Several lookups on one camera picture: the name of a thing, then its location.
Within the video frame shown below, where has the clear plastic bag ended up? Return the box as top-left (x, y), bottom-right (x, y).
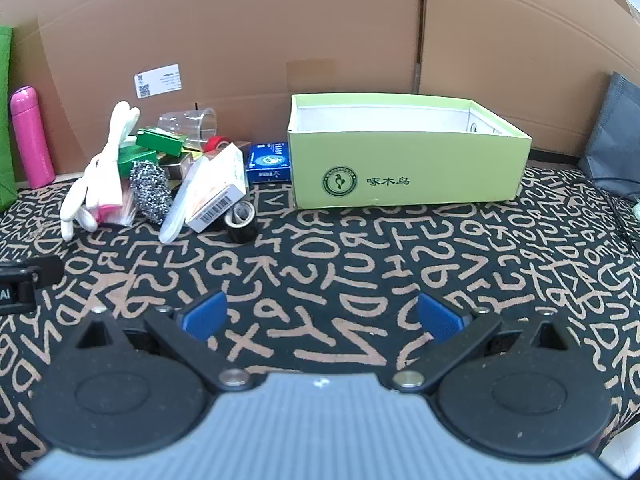
top-left (158, 155), bottom-right (211, 245)

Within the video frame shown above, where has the dark green box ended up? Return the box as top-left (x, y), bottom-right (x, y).
top-left (136, 129), bottom-right (187, 157)

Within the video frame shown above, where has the grey fabric bag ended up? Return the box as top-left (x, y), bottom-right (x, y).
top-left (577, 71), bottom-right (640, 198)

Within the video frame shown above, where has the pink cotton swab pack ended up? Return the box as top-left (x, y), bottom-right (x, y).
top-left (95, 185), bottom-right (136, 227)

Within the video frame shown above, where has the cardboard backdrop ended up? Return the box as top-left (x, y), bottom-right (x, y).
top-left (0, 0), bottom-right (640, 181)

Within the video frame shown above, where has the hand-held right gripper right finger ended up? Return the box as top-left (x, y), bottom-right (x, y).
top-left (390, 291), bottom-right (583, 395)

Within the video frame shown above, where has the clear plastic cup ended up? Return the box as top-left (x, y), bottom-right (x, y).
top-left (157, 107), bottom-right (218, 153)

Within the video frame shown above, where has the green fabric bag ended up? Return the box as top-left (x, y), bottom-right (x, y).
top-left (0, 25), bottom-right (18, 211)

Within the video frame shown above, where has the black letter-printed mat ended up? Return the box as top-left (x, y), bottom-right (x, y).
top-left (0, 160), bottom-right (640, 480)

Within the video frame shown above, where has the steel wool scrubber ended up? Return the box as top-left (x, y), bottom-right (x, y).
top-left (129, 160), bottom-right (171, 225)

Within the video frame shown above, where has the blue cardboard box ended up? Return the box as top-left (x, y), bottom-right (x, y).
top-left (246, 142), bottom-right (292, 184)

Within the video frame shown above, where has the white barcoded box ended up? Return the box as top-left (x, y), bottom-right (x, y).
top-left (185, 142), bottom-right (248, 233)

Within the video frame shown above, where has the black tape roll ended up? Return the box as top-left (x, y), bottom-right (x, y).
top-left (222, 200), bottom-right (259, 243)

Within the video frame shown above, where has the bright green box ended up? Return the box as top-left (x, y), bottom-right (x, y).
top-left (117, 147), bottom-right (161, 178)

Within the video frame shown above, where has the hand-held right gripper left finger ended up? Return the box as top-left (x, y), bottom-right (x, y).
top-left (62, 290), bottom-right (253, 393)

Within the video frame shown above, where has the white glove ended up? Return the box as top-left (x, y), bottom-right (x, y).
top-left (60, 101), bottom-right (141, 241)

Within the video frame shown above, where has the black cable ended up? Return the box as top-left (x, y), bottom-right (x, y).
top-left (590, 175), bottom-right (640, 248)

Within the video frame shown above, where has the light green shoe box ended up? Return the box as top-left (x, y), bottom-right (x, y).
top-left (286, 92), bottom-right (533, 209)

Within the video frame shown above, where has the white paper label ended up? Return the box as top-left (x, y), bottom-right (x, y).
top-left (134, 64), bottom-right (182, 99)

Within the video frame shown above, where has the pink bottle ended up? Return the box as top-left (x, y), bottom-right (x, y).
top-left (10, 86), bottom-right (56, 188)

